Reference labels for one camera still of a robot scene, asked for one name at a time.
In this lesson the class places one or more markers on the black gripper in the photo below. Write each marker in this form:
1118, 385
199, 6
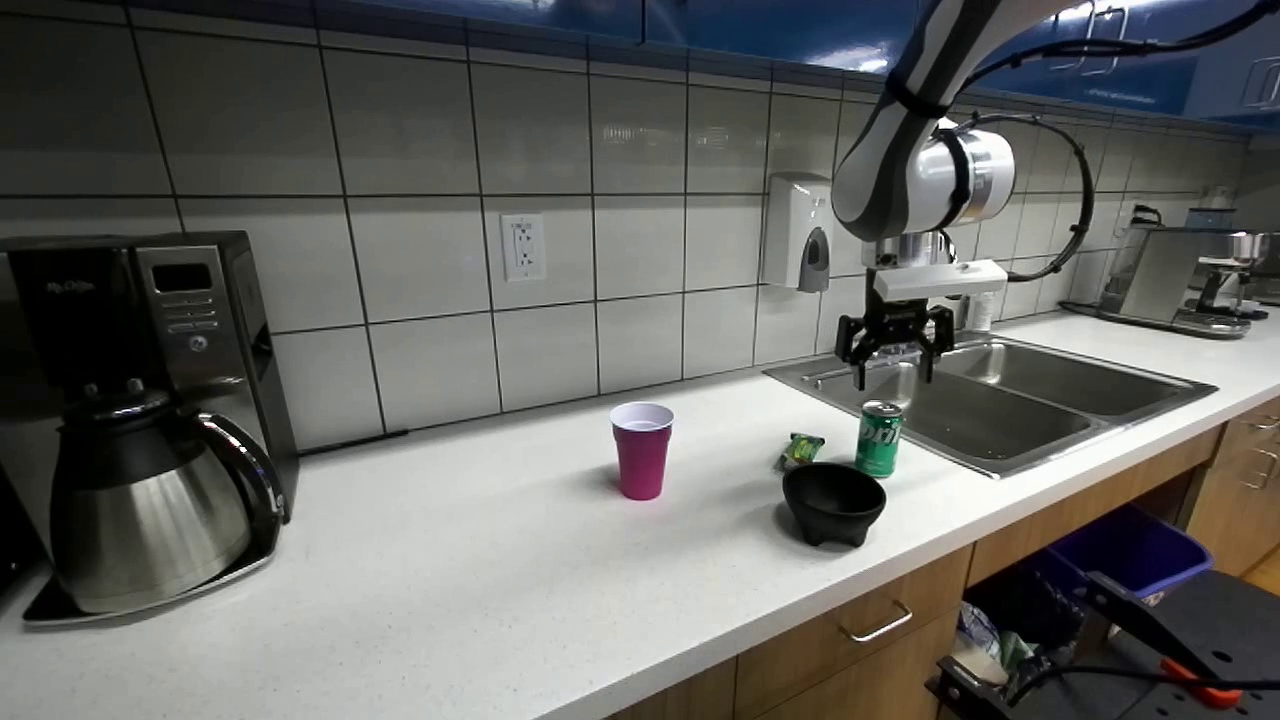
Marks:
898, 320

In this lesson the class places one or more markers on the stainless steel double sink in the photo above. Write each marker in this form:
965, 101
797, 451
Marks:
1065, 385

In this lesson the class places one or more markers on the chrome sink faucet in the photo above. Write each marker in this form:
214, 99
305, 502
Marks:
898, 349

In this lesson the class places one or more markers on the white wall soap dispenser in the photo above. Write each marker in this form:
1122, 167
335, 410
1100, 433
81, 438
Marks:
786, 235

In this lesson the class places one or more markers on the black bowl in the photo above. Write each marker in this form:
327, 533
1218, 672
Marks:
835, 504

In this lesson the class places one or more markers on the silver espresso machine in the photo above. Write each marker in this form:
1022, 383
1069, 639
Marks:
1174, 280

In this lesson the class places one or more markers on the pink plastic cup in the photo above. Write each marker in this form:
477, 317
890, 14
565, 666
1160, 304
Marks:
640, 460

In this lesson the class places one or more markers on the green soda can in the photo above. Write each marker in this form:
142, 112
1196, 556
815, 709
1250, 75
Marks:
877, 443

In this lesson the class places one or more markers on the white wall power outlet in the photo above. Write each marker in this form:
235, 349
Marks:
526, 251

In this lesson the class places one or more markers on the black drip coffee maker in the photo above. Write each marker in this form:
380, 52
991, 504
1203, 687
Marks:
120, 304

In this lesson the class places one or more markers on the wooden base cabinet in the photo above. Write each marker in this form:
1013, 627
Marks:
825, 655

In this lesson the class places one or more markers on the black cart top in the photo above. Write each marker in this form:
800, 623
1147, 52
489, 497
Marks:
1203, 641

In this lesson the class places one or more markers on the blue upper cabinet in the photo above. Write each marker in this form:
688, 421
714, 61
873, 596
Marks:
745, 26

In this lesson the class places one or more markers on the stainless steel coffee carafe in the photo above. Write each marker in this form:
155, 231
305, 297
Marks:
144, 523

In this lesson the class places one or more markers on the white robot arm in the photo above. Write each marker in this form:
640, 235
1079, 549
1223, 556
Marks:
922, 174

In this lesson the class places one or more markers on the blue plastic bin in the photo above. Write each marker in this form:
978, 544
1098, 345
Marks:
1133, 549

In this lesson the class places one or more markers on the black trash bag bin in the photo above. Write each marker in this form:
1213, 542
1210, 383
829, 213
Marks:
1035, 615

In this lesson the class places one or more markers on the clear dish soap bottle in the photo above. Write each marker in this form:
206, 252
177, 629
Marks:
984, 313

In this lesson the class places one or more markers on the small green snack packet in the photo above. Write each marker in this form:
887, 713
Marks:
800, 451

